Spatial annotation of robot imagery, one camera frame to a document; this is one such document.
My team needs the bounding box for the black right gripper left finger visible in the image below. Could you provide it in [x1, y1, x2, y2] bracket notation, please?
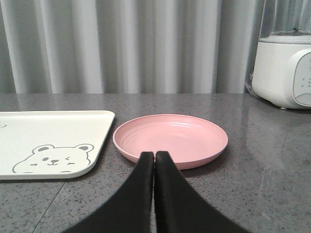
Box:
[64, 152, 154, 233]

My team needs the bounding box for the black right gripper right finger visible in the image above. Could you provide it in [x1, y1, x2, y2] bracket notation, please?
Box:
[155, 151, 248, 233]

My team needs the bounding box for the pink round plate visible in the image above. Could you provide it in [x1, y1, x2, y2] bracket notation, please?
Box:
[113, 114, 228, 170]

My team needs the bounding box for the cream bear tray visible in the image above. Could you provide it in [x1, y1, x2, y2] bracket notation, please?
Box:
[0, 111, 115, 181]

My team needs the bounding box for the white blender appliance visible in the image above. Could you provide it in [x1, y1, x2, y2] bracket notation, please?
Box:
[251, 0, 311, 109]

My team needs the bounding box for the grey white curtain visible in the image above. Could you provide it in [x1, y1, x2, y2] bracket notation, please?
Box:
[0, 0, 264, 94]

